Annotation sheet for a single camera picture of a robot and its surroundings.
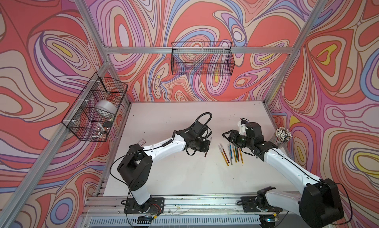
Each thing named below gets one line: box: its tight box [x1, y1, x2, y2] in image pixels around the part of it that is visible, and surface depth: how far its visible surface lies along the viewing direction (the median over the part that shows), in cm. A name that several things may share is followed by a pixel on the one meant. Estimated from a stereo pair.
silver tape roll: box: [94, 99, 118, 117], surface depth 74 cm
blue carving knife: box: [227, 144, 233, 166], surface depth 93 cm
